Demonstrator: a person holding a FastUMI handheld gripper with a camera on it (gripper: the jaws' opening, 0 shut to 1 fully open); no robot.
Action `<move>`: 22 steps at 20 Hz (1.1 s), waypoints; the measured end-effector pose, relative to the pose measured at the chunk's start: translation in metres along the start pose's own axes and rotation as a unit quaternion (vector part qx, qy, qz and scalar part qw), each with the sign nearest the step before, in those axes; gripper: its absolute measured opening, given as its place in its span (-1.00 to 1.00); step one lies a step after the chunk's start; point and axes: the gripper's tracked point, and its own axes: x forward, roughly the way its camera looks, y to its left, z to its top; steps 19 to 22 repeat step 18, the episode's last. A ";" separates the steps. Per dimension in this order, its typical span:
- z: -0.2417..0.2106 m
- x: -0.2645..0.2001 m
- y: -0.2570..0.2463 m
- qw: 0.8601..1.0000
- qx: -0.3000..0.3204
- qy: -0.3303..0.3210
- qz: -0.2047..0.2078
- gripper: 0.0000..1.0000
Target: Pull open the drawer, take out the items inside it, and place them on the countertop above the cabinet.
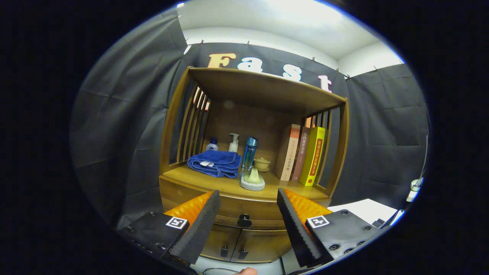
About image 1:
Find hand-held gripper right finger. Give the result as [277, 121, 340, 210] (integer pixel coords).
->
[277, 188, 394, 269]

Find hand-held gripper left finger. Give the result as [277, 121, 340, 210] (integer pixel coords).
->
[117, 190, 221, 266]

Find wooden drawer with black knob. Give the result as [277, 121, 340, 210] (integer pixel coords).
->
[159, 176, 332, 230]

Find green scrub brush white base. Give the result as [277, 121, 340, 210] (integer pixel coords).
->
[240, 167, 266, 191]

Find wooden cabinet door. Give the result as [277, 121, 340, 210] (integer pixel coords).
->
[230, 228, 295, 264]
[201, 223, 243, 262]

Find wooden countertop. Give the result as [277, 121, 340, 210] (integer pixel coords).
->
[162, 165, 331, 202]

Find wooden cabinet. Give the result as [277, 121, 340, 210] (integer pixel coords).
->
[159, 66, 350, 264]

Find white table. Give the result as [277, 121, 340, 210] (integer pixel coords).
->
[328, 198, 400, 226]

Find blue folded towel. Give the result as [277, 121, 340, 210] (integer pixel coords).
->
[187, 150, 242, 179]

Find brown book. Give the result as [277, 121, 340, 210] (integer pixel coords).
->
[291, 127, 311, 182]

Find yellow lidded teacup with saucer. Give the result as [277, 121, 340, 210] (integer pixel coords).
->
[254, 157, 271, 173]

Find yellow book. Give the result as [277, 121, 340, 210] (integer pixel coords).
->
[299, 126, 326, 187]

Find orange and white book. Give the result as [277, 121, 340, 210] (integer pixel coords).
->
[276, 124, 301, 181]

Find blue glass bottle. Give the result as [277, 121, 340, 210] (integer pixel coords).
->
[242, 136, 258, 172]

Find black backdrop cloth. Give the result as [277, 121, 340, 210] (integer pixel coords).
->
[70, 10, 430, 230]

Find small white device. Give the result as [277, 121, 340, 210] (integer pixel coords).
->
[406, 179, 424, 203]

